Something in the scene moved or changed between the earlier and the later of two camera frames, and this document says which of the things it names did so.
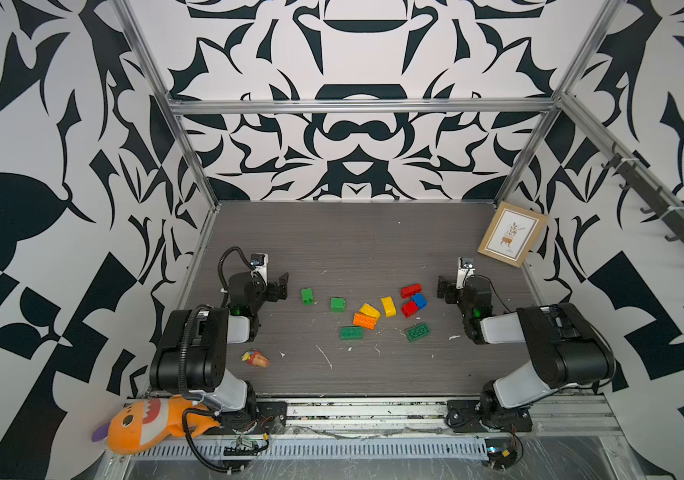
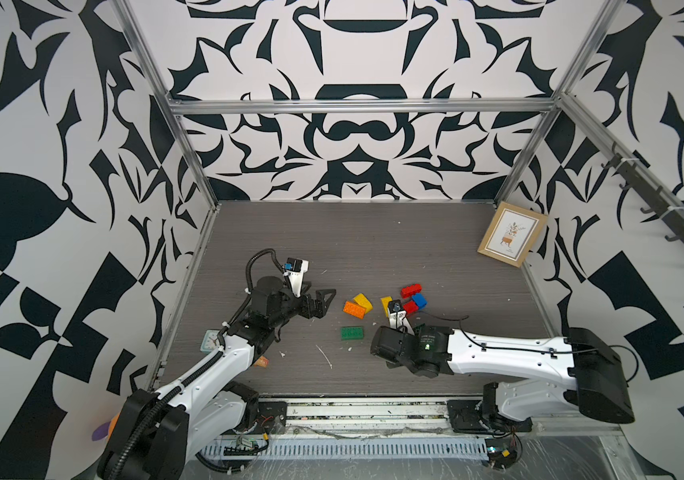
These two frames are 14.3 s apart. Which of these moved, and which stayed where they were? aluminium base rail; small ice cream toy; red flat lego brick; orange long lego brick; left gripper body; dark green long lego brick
Moved: orange long lego brick; left gripper body
Stayed: small ice cream toy; red flat lego brick; aluminium base rail; dark green long lego brick
